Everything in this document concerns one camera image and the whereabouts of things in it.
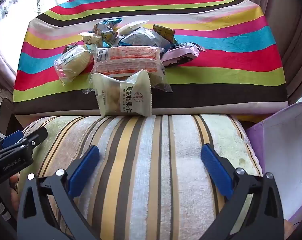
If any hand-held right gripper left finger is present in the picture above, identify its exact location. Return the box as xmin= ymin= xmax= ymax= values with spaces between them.
xmin=17 ymin=144 xmax=101 ymax=240

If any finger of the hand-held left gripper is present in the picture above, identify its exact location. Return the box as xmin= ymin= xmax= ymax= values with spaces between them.
xmin=16 ymin=126 xmax=49 ymax=153
xmin=0 ymin=129 xmax=25 ymax=153

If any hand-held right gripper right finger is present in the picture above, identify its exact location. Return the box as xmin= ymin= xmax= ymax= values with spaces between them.
xmin=200 ymin=143 xmax=285 ymax=240

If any clear yellow cake packet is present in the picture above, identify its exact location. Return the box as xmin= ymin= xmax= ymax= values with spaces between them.
xmin=53 ymin=44 xmax=94 ymax=87

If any white nut packet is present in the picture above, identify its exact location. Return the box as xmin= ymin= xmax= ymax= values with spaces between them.
xmin=91 ymin=69 xmax=152 ymax=117

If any cream snack packet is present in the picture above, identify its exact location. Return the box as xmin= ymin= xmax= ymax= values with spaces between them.
xmin=80 ymin=32 xmax=103 ymax=47

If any orange print bread packet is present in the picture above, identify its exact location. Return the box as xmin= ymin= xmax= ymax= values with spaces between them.
xmin=92 ymin=45 xmax=172 ymax=93

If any pink snack packet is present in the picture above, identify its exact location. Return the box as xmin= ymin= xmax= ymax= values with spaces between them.
xmin=161 ymin=42 xmax=206 ymax=68

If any yellow green print packet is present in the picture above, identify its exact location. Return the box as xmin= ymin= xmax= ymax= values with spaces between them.
xmin=101 ymin=30 xmax=121 ymax=47

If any grey blue-edged snack packet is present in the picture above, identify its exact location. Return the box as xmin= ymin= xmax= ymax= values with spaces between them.
xmin=117 ymin=27 xmax=171 ymax=53

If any olive gold snack packet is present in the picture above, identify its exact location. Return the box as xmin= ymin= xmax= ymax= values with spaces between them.
xmin=153 ymin=24 xmax=178 ymax=44

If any person's left hand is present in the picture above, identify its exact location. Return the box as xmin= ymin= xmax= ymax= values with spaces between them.
xmin=9 ymin=174 xmax=20 ymax=217

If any striped beige sofa cover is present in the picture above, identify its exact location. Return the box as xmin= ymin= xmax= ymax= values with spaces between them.
xmin=17 ymin=114 xmax=263 ymax=240

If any colourful striped blanket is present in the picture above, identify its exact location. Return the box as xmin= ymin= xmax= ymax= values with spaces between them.
xmin=12 ymin=0 xmax=288 ymax=117

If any sheer floral curtain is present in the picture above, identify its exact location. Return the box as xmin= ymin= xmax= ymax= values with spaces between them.
xmin=0 ymin=0 xmax=59 ymax=45

